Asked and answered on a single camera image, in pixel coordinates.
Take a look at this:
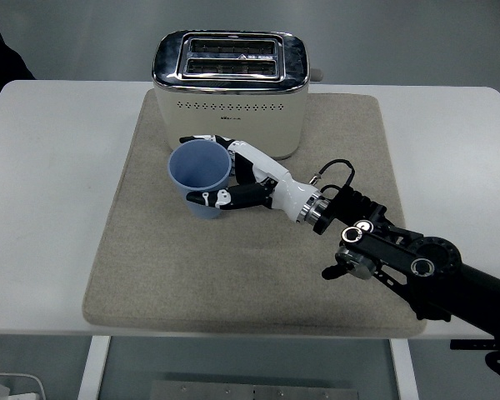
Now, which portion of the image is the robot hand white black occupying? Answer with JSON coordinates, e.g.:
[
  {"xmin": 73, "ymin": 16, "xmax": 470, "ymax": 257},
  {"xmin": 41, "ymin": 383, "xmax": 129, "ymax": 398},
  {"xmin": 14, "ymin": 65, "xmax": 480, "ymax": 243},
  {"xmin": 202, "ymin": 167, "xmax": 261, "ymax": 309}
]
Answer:
[{"xmin": 178, "ymin": 133, "xmax": 321, "ymax": 223}]

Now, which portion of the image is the blue plastic cup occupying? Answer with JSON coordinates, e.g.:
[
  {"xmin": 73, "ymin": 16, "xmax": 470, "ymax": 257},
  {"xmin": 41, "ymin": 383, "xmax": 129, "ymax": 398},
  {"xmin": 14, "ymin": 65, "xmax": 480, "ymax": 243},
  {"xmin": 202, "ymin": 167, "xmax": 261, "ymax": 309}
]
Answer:
[{"xmin": 167, "ymin": 139, "xmax": 233, "ymax": 221}]

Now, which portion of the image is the cream chrome toaster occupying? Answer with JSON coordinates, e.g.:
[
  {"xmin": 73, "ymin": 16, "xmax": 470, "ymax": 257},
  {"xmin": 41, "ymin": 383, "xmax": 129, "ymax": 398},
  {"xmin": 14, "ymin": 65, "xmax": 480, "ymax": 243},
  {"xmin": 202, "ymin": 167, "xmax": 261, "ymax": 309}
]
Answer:
[{"xmin": 150, "ymin": 28, "xmax": 323, "ymax": 162}]

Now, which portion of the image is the beige felt mat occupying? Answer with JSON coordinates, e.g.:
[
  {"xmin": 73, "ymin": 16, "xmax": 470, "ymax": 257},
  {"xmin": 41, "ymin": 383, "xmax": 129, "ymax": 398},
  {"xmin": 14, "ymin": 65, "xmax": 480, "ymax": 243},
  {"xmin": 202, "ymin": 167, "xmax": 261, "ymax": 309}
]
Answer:
[{"xmin": 81, "ymin": 89, "xmax": 428, "ymax": 337}]

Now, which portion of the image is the white table leg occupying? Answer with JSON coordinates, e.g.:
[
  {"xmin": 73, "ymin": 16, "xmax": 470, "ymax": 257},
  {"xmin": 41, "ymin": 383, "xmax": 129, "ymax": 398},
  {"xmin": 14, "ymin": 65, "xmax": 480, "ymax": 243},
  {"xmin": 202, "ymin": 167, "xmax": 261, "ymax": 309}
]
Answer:
[
  {"xmin": 75, "ymin": 335, "xmax": 112, "ymax": 400},
  {"xmin": 389, "ymin": 337, "xmax": 420, "ymax": 400}
]

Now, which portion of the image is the black table control panel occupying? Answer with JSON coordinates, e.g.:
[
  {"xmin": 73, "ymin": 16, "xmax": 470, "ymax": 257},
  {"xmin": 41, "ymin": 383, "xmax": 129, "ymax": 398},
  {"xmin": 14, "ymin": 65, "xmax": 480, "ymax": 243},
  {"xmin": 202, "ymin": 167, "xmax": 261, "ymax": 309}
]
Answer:
[{"xmin": 449, "ymin": 339, "xmax": 498, "ymax": 350}]

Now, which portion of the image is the white tray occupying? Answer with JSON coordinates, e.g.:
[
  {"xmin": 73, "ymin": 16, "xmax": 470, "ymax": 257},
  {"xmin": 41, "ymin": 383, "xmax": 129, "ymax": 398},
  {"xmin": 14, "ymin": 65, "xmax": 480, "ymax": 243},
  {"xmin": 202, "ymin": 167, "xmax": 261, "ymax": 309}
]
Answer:
[{"xmin": 0, "ymin": 372, "xmax": 48, "ymax": 400}]

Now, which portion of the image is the person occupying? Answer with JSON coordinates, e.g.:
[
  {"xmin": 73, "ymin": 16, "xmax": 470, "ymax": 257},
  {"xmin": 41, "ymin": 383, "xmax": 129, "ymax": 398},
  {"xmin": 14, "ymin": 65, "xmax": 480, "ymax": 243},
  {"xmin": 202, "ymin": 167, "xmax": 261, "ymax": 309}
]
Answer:
[{"xmin": 0, "ymin": 7, "xmax": 37, "ymax": 112}]

